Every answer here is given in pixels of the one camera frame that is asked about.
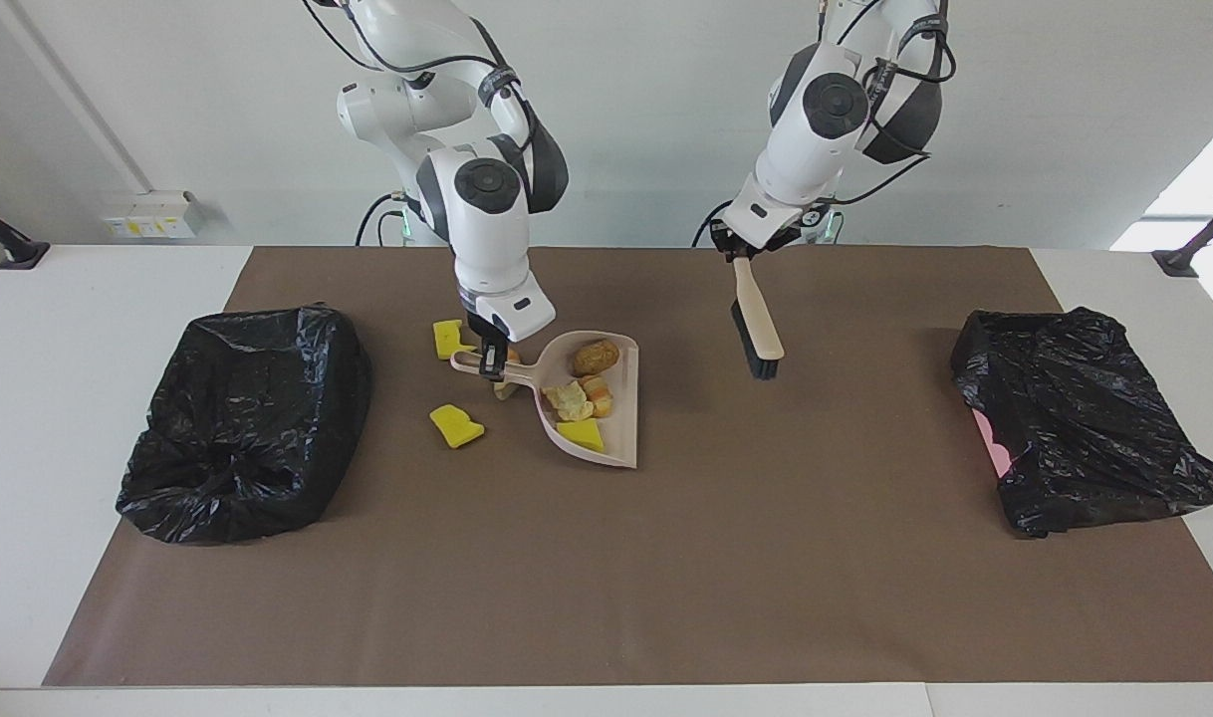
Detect yellow sponge wedge green edge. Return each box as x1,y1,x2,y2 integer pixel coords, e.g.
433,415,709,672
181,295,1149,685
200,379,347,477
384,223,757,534
555,418,607,455

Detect brown bread roll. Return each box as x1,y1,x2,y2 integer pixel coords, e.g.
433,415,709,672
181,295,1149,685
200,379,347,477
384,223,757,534
571,339,620,377

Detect white wall socket box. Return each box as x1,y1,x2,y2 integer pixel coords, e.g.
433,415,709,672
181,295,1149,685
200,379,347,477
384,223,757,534
102,191,201,240

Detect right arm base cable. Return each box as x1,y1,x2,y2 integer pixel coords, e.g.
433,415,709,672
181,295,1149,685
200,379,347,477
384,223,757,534
356,192,408,248

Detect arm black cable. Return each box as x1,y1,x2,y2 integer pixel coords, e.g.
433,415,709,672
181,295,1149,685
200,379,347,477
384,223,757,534
303,0,568,215
816,0,958,208

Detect pale ridged bread piece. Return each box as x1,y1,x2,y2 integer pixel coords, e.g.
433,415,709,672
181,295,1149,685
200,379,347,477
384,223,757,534
542,380,596,422

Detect notched yellow sponge piece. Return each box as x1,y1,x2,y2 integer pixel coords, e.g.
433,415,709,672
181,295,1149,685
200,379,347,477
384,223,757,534
432,319,474,361

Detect beige hand brush black bristles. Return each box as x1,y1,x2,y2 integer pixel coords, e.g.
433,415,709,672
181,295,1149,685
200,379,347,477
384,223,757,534
730,256,786,381

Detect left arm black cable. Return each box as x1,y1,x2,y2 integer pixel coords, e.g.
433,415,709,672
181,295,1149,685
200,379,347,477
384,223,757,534
816,0,958,208

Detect right black garbage bag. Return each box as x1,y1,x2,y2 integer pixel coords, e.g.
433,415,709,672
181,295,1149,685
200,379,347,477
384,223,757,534
950,307,1213,539

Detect bin lined with black bag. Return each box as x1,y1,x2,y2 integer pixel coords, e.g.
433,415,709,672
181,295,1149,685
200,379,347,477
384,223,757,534
116,304,374,546

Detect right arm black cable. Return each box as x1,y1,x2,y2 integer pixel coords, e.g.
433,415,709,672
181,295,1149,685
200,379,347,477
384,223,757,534
303,0,568,215

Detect beige plastic dustpan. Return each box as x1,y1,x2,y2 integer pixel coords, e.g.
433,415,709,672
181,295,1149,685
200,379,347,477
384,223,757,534
450,331,640,469

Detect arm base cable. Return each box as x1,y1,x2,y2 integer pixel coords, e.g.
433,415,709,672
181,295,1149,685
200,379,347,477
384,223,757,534
691,199,737,248
356,192,408,248

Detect left arm base cable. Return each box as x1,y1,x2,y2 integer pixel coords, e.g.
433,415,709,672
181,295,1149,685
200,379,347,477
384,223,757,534
691,199,737,248

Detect brown paper table mat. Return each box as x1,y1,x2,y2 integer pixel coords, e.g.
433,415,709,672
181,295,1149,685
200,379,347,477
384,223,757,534
42,245,1213,688

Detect yellow sponge chunk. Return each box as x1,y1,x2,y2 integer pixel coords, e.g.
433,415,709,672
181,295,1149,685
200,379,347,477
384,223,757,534
428,403,486,450

